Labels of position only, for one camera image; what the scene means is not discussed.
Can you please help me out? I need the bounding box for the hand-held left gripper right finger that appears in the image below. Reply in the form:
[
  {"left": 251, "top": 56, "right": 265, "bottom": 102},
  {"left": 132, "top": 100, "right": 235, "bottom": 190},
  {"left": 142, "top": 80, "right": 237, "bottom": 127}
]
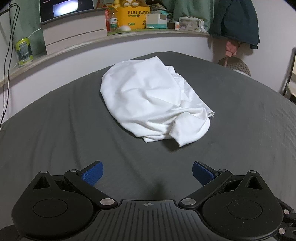
[{"left": 178, "top": 161, "right": 269, "bottom": 210}]

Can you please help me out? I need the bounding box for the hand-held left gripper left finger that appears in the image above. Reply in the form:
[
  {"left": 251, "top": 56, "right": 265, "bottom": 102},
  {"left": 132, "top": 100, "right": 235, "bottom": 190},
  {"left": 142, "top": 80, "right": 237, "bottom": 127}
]
[{"left": 29, "top": 161, "right": 118, "bottom": 210}]

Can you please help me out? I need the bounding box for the white shirt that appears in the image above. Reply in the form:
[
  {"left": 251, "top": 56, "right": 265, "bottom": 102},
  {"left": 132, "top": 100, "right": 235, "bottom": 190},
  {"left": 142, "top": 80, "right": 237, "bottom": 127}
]
[{"left": 100, "top": 56, "right": 215, "bottom": 147}]

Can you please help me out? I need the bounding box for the grey bed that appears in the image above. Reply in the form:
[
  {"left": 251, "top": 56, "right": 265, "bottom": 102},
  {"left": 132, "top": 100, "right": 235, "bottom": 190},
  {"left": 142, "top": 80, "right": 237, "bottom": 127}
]
[{"left": 0, "top": 51, "right": 296, "bottom": 241}]

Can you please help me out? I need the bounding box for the grey woven stool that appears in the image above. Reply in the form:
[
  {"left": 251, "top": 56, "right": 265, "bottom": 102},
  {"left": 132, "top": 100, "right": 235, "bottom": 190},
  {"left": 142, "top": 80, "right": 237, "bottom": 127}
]
[{"left": 217, "top": 57, "right": 251, "bottom": 77}]

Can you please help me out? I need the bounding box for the cream chair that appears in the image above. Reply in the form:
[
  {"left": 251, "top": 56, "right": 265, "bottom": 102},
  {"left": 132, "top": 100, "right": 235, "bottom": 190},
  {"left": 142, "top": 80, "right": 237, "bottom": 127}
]
[{"left": 281, "top": 45, "right": 296, "bottom": 103}]

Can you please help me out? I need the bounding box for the grey storage box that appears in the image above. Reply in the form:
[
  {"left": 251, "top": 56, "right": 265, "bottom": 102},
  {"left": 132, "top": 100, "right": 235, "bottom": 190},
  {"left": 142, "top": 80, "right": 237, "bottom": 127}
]
[{"left": 40, "top": 10, "right": 108, "bottom": 55}]

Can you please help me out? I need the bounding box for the green drink can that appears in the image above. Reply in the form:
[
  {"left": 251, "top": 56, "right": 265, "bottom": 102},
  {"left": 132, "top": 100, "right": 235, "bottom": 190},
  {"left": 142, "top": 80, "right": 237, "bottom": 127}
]
[{"left": 15, "top": 37, "right": 34, "bottom": 66}]

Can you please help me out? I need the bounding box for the grey window sill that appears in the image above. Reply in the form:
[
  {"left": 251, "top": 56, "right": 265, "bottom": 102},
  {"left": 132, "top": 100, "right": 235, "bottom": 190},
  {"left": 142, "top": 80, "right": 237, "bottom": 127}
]
[{"left": 0, "top": 29, "right": 211, "bottom": 86}]

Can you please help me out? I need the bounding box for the clear plastic pouch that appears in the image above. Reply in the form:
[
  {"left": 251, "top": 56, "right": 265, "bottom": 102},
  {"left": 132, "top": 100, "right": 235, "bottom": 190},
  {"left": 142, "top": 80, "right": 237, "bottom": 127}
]
[{"left": 178, "top": 16, "right": 204, "bottom": 32}]

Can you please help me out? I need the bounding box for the clear plastic bottle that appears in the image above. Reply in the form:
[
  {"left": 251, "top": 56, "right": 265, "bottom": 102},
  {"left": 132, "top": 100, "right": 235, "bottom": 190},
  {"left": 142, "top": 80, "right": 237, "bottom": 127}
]
[{"left": 109, "top": 10, "right": 119, "bottom": 32}]

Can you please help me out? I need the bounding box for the dark teal jacket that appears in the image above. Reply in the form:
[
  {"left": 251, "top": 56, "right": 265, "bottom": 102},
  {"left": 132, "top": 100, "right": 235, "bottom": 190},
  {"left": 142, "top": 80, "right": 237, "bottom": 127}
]
[{"left": 209, "top": 0, "right": 260, "bottom": 49}]

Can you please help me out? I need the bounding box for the white teal box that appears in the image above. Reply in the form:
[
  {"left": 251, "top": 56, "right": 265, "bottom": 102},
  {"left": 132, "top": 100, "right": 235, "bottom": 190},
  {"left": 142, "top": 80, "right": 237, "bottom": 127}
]
[{"left": 146, "top": 13, "right": 167, "bottom": 29}]

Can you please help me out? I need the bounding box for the yellow cardboard box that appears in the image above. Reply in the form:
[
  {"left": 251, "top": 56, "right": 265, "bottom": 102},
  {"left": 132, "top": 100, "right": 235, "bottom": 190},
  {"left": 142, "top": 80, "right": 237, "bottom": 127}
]
[{"left": 115, "top": 6, "right": 151, "bottom": 30}]

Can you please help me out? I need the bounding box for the open laptop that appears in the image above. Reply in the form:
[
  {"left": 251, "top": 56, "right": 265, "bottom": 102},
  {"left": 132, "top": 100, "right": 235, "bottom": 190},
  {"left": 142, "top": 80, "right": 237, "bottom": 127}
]
[{"left": 39, "top": 0, "right": 95, "bottom": 24}]

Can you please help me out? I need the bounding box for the black cable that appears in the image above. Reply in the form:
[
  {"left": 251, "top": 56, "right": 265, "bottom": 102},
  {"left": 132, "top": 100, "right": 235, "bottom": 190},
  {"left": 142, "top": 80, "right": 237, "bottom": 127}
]
[{"left": 1, "top": 3, "right": 21, "bottom": 127}]

